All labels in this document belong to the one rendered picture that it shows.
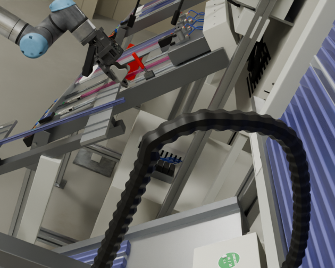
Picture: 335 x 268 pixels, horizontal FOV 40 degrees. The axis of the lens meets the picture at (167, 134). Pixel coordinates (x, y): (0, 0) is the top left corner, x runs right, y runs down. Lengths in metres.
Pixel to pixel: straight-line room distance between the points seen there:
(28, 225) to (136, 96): 0.54
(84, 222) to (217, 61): 1.31
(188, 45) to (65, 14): 0.41
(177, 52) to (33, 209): 0.67
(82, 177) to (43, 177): 1.35
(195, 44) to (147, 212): 0.65
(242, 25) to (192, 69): 0.21
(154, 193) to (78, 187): 0.99
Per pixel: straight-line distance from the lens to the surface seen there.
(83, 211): 2.51
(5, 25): 1.48
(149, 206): 1.71
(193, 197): 1.82
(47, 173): 1.40
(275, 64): 1.46
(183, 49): 1.48
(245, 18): 1.37
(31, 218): 1.51
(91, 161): 2.88
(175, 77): 1.47
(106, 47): 1.55
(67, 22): 1.55
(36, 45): 1.44
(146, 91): 1.49
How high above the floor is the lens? 1.59
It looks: 27 degrees down
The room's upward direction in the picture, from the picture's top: 24 degrees clockwise
